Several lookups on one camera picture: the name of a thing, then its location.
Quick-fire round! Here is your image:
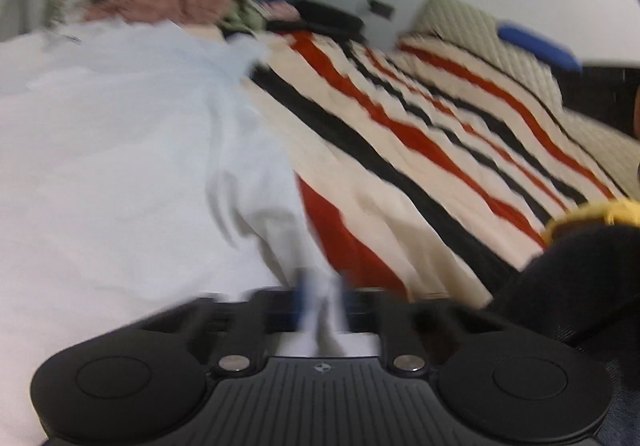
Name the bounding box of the wall socket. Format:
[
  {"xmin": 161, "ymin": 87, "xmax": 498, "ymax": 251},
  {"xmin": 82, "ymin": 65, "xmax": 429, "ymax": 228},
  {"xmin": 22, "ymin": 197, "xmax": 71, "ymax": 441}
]
[{"xmin": 357, "ymin": 0, "xmax": 397, "ymax": 20}]

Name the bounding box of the white garment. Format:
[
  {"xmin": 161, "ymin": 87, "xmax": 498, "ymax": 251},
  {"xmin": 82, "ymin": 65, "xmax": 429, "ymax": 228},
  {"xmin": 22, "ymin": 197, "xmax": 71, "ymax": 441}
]
[{"xmin": 0, "ymin": 20, "xmax": 351, "ymax": 446}]

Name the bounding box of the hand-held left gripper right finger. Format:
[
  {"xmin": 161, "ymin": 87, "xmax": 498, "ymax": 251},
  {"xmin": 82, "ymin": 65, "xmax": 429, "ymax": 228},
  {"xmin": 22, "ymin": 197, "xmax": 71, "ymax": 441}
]
[{"xmin": 344, "ymin": 289, "xmax": 522, "ymax": 373}]

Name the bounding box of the red black cream striped blanket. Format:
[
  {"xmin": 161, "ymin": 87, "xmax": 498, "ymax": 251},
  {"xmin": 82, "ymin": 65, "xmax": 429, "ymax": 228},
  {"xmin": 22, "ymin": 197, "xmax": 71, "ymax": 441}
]
[{"xmin": 220, "ymin": 23, "xmax": 631, "ymax": 309}]

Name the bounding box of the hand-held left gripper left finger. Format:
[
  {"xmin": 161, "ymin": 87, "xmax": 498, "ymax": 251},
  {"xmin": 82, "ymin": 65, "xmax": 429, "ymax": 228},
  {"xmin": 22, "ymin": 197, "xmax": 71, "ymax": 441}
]
[{"xmin": 125, "ymin": 287, "xmax": 308, "ymax": 373}]

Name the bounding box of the person's black yellow clothing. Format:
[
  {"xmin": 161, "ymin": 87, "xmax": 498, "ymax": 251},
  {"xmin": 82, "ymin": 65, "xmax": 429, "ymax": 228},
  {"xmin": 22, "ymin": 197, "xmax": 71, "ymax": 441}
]
[{"xmin": 487, "ymin": 198, "xmax": 640, "ymax": 446}]

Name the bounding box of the cream quilted mattress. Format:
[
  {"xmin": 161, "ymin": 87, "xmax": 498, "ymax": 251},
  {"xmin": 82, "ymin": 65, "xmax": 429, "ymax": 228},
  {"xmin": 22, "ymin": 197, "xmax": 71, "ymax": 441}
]
[{"xmin": 397, "ymin": 0, "xmax": 640, "ymax": 201}]

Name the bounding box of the black cloth item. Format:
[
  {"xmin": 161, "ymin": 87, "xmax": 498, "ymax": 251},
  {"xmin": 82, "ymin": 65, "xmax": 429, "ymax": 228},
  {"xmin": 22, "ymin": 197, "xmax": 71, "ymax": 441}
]
[{"xmin": 292, "ymin": 0, "xmax": 366, "ymax": 39}]

